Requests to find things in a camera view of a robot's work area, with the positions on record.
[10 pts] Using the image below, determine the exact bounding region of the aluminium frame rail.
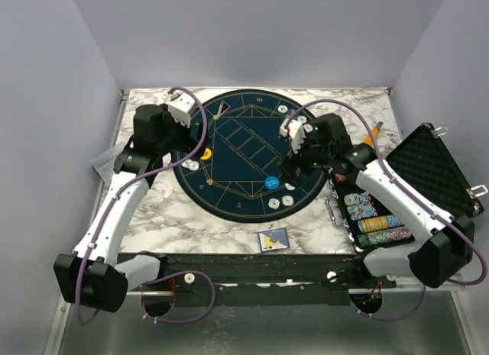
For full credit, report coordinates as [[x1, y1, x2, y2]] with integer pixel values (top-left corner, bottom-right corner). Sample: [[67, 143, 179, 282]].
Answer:
[[125, 276, 465, 297]]

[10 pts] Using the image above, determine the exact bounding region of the yellow dealer button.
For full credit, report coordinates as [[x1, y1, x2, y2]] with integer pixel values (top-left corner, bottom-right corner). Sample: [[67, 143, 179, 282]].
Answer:
[[201, 148, 212, 160]]

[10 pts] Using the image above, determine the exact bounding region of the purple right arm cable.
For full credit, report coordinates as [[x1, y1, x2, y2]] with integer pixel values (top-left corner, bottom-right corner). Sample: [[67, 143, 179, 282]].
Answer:
[[284, 98, 488, 321]]

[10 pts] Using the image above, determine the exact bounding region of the clear plastic screw box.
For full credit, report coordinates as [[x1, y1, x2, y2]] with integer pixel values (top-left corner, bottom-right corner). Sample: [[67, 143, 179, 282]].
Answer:
[[91, 147, 121, 184]]

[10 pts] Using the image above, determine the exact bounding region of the blue small blind button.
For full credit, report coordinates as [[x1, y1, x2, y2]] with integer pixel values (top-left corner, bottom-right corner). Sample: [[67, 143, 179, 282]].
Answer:
[[264, 176, 280, 190]]

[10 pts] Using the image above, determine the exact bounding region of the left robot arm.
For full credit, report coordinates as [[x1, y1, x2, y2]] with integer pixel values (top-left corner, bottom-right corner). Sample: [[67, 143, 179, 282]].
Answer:
[[53, 101, 206, 313]]

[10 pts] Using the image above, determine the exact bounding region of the white 5 poker chip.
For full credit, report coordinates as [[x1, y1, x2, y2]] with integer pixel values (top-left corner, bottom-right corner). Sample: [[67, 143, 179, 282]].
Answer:
[[267, 198, 280, 210]]

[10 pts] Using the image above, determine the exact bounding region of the black poker chip case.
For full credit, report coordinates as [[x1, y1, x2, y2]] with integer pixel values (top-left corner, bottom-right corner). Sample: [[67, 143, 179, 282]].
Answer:
[[329, 123, 484, 253]]

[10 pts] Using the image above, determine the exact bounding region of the grey 1 poker chip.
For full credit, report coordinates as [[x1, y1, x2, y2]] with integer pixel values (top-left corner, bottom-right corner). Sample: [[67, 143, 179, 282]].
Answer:
[[281, 195, 294, 206]]

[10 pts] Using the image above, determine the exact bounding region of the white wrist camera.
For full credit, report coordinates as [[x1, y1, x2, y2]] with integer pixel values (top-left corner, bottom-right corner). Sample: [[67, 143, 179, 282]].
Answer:
[[167, 92, 196, 128], [279, 118, 306, 154]]

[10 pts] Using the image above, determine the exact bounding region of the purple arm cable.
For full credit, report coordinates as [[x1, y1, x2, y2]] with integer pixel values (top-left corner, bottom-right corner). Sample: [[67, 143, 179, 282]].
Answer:
[[74, 86, 217, 326], [284, 98, 488, 321]]

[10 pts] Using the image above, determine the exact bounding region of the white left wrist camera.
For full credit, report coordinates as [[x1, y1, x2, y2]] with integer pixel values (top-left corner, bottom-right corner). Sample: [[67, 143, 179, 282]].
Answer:
[[167, 92, 196, 128]]

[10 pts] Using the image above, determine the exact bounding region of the chrome case handle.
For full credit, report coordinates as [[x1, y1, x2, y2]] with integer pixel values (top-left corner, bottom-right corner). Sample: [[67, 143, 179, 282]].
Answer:
[[325, 195, 348, 228]]

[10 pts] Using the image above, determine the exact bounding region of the yellow utility knife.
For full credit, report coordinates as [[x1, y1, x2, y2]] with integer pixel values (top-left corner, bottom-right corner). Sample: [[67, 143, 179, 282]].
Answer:
[[364, 121, 384, 145]]

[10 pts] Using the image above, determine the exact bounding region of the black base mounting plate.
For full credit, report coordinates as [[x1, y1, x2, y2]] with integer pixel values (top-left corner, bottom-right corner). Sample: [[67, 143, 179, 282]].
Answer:
[[118, 250, 398, 308]]

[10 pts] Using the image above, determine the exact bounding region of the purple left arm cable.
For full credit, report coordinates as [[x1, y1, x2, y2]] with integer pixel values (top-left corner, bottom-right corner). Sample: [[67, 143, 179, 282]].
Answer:
[[74, 86, 217, 326]]

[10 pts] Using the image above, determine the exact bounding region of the green chip stack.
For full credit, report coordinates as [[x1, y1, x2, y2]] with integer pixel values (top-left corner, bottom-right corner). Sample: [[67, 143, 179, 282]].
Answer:
[[358, 227, 411, 248]]

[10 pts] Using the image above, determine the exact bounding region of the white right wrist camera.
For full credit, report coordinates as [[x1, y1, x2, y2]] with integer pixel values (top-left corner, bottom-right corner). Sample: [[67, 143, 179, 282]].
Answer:
[[279, 118, 306, 154]]

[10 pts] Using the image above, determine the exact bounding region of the round blue poker mat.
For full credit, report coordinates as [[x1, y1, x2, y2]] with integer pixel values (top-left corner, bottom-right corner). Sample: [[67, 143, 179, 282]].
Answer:
[[173, 89, 328, 224]]

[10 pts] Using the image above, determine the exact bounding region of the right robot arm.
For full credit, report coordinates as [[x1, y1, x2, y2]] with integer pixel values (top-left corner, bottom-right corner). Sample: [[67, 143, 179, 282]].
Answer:
[[279, 114, 479, 288]]

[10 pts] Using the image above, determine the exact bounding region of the white chip stack in case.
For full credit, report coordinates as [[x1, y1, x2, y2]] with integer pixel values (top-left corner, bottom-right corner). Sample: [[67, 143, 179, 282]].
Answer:
[[343, 192, 377, 221]]

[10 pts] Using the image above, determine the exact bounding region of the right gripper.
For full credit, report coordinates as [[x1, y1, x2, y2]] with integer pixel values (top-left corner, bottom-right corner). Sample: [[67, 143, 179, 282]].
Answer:
[[277, 131, 333, 189]]

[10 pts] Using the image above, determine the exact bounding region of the blue playing card box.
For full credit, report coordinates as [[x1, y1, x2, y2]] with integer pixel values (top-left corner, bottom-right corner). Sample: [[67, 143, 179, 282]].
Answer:
[[257, 228, 290, 253]]

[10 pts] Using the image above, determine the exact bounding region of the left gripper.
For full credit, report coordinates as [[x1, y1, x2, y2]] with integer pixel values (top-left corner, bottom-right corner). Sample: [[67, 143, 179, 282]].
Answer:
[[157, 103, 211, 157]]

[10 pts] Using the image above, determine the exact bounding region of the yellow chip stack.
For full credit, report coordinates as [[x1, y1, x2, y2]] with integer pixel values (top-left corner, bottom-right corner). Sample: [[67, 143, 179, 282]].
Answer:
[[358, 215, 403, 234]]

